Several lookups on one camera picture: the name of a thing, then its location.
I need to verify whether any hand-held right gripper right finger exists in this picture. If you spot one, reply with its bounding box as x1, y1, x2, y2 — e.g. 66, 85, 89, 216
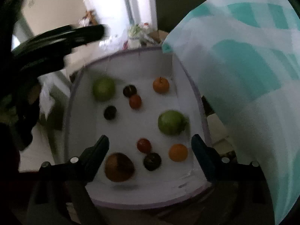
191, 134, 275, 225

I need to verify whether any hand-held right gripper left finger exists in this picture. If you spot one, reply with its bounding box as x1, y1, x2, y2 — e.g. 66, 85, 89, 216
27, 135, 110, 225

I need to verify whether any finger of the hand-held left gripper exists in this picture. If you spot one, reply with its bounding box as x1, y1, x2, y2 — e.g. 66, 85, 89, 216
69, 24, 105, 50

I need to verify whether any brown pear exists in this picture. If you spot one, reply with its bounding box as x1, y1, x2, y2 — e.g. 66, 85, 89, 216
104, 152, 135, 183

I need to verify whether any small orange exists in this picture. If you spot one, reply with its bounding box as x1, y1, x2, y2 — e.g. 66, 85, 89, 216
168, 144, 188, 162
153, 76, 170, 94

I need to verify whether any dark purple plum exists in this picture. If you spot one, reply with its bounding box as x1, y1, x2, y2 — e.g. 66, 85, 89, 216
103, 105, 117, 120
143, 152, 162, 171
123, 85, 137, 98

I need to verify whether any small red plum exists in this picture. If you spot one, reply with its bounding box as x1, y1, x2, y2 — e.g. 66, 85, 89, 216
137, 138, 152, 153
129, 94, 142, 109

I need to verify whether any large green apple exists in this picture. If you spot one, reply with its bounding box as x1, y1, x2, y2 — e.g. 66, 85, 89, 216
157, 110, 189, 136

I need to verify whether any small green apple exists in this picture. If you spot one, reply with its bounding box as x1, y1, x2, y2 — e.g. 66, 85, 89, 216
92, 77, 116, 102

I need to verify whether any white plastic bin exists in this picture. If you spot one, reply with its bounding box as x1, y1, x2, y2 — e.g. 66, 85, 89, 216
62, 47, 213, 210

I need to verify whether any white green plastic bag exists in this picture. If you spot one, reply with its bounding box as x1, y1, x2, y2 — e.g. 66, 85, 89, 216
127, 22, 156, 50

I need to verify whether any cardboard box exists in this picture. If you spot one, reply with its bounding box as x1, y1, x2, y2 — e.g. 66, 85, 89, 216
151, 29, 170, 45

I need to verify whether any teal white checked tablecloth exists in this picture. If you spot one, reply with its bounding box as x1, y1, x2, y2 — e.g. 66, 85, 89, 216
162, 0, 300, 225

